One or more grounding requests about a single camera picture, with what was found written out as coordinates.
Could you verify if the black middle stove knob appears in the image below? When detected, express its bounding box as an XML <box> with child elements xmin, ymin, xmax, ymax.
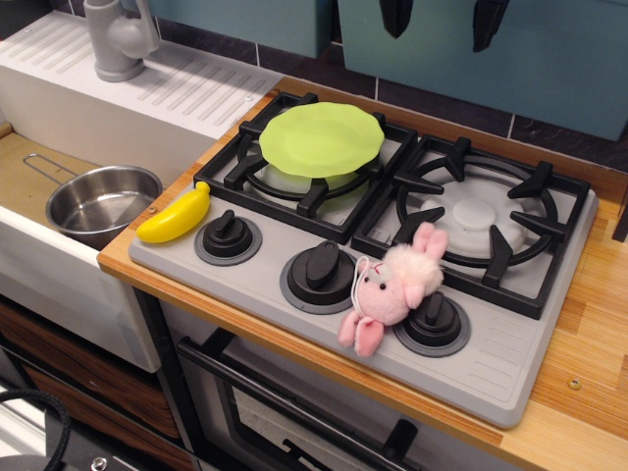
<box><xmin>280</xmin><ymin>240</ymin><xmax>357</xmax><ymax>315</ymax></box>

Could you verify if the toy oven door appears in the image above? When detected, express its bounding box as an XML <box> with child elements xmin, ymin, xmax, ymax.
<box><xmin>176</xmin><ymin>329</ymin><xmax>505</xmax><ymax>470</ymax></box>

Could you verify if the black right stove knob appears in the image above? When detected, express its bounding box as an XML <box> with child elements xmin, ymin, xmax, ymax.
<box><xmin>393</xmin><ymin>291</ymin><xmax>471</xmax><ymax>358</ymax></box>

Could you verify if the teal right hanging bin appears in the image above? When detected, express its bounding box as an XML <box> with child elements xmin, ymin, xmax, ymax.
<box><xmin>339</xmin><ymin>1</ymin><xmax>627</xmax><ymax>140</ymax></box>

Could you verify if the yellow plastic banana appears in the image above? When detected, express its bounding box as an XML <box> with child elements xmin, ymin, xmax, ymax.
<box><xmin>136</xmin><ymin>182</ymin><xmax>211</xmax><ymax>243</ymax></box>

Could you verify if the grey toy faucet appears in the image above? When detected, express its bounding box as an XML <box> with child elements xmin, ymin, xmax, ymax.
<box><xmin>83</xmin><ymin>0</ymin><xmax>160</xmax><ymax>82</ymax></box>

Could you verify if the black cable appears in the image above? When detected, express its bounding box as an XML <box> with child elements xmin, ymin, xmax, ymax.
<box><xmin>0</xmin><ymin>388</ymin><xmax>73</xmax><ymax>471</ymax></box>

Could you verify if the stainless steel pot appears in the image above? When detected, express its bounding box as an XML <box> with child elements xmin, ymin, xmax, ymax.
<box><xmin>23</xmin><ymin>153</ymin><xmax>163</xmax><ymax>250</ymax></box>

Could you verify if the wooden drawer front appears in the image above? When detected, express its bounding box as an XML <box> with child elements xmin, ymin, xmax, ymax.
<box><xmin>1</xmin><ymin>297</ymin><xmax>196</xmax><ymax>470</ymax></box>

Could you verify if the black oven door handle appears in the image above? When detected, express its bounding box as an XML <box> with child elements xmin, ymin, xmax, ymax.
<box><xmin>177</xmin><ymin>329</ymin><xmax>418</xmax><ymax>470</ymax></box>

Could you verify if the white toy sink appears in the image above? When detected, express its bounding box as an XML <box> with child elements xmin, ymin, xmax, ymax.
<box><xmin>1</xmin><ymin>12</ymin><xmax>280</xmax><ymax>373</ymax></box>

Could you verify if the grey toy stove top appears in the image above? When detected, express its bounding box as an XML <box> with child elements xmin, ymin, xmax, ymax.
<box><xmin>128</xmin><ymin>90</ymin><xmax>600</xmax><ymax>430</ymax></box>

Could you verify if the black left burner grate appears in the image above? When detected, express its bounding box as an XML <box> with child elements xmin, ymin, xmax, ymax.
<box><xmin>194</xmin><ymin>92</ymin><xmax>418</xmax><ymax>243</ymax></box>

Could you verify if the green plastic plate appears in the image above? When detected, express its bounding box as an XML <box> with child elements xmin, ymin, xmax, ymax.
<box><xmin>259</xmin><ymin>102</ymin><xmax>385</xmax><ymax>179</ymax></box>

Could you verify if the black left stove knob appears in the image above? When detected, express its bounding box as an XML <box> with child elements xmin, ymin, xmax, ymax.
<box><xmin>194</xmin><ymin>210</ymin><xmax>262</xmax><ymax>267</ymax></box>

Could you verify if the black stove knob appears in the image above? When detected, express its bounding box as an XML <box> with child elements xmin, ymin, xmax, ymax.
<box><xmin>393</xmin><ymin>291</ymin><xmax>471</xmax><ymax>358</ymax></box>
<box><xmin>194</xmin><ymin>210</ymin><xmax>262</xmax><ymax>267</ymax></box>
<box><xmin>280</xmin><ymin>240</ymin><xmax>357</xmax><ymax>315</ymax></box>

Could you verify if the teal left hanging bin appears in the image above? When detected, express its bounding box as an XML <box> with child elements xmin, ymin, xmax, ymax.
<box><xmin>149</xmin><ymin>0</ymin><xmax>334</xmax><ymax>58</ymax></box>

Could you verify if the black right burner grate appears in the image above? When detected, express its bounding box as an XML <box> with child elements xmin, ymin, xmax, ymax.
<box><xmin>351</xmin><ymin>135</ymin><xmax>590</xmax><ymax>319</ymax></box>

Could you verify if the teal hanging bin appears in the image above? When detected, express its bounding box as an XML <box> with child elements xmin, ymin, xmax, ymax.
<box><xmin>339</xmin><ymin>1</ymin><xmax>627</xmax><ymax>140</ymax></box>
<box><xmin>149</xmin><ymin>0</ymin><xmax>334</xmax><ymax>58</ymax></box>

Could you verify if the pink stuffed rabbit toy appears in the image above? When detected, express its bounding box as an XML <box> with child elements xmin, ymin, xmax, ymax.
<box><xmin>338</xmin><ymin>223</ymin><xmax>449</xmax><ymax>357</ymax></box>

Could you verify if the black burner grate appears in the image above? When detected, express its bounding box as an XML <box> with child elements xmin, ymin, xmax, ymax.
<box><xmin>351</xmin><ymin>135</ymin><xmax>590</xmax><ymax>319</ymax></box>
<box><xmin>194</xmin><ymin>92</ymin><xmax>418</xmax><ymax>243</ymax></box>

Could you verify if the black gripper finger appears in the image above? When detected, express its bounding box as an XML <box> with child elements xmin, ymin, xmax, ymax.
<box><xmin>381</xmin><ymin>0</ymin><xmax>413</xmax><ymax>38</ymax></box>
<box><xmin>473</xmin><ymin>0</ymin><xmax>509</xmax><ymax>53</ymax></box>

